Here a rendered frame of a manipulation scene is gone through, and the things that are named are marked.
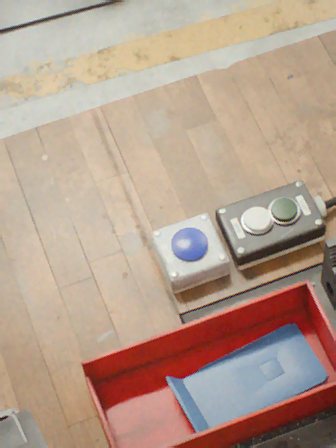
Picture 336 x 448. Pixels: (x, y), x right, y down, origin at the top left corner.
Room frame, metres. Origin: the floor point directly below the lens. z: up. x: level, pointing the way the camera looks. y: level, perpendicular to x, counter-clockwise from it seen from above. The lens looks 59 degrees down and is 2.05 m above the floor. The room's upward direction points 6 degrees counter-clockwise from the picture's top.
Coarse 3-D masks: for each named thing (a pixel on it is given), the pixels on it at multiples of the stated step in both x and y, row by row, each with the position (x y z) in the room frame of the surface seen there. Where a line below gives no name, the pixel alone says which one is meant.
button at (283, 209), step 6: (282, 198) 0.69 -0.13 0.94; (288, 198) 0.69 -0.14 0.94; (276, 204) 0.69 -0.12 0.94; (282, 204) 0.69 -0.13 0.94; (288, 204) 0.69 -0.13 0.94; (294, 204) 0.69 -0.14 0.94; (276, 210) 0.68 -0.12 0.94; (282, 210) 0.68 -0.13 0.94; (288, 210) 0.68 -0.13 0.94; (294, 210) 0.68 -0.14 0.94; (276, 216) 0.67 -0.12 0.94; (282, 216) 0.67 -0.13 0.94; (288, 216) 0.67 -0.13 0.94; (294, 216) 0.67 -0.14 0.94
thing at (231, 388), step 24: (288, 336) 0.54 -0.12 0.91; (240, 360) 0.52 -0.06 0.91; (264, 360) 0.52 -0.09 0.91; (288, 360) 0.51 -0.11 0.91; (312, 360) 0.51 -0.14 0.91; (192, 384) 0.50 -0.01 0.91; (216, 384) 0.50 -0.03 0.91; (240, 384) 0.49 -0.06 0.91; (264, 384) 0.49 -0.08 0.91; (288, 384) 0.49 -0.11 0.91; (192, 408) 0.47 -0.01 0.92; (216, 408) 0.47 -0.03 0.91; (240, 408) 0.47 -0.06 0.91
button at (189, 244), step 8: (176, 232) 0.67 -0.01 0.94; (184, 232) 0.67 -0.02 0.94; (192, 232) 0.66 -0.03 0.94; (200, 232) 0.66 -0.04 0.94; (176, 240) 0.66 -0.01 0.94; (184, 240) 0.66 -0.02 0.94; (192, 240) 0.65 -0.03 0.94; (200, 240) 0.65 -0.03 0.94; (176, 248) 0.65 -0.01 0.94; (184, 248) 0.65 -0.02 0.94; (192, 248) 0.64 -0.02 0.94; (200, 248) 0.64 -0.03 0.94; (176, 256) 0.64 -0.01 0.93; (184, 256) 0.64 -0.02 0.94; (192, 256) 0.64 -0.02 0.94; (200, 256) 0.64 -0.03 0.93
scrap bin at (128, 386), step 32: (288, 288) 0.57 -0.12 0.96; (224, 320) 0.55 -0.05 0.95; (256, 320) 0.56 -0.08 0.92; (288, 320) 0.56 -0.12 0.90; (320, 320) 0.54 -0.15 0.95; (128, 352) 0.52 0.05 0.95; (160, 352) 0.53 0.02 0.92; (192, 352) 0.54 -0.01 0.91; (224, 352) 0.53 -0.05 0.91; (320, 352) 0.52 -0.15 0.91; (96, 384) 0.51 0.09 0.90; (128, 384) 0.51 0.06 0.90; (160, 384) 0.50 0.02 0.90; (320, 384) 0.49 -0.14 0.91; (128, 416) 0.47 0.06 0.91; (160, 416) 0.47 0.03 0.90; (256, 416) 0.44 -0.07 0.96; (288, 416) 0.45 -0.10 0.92
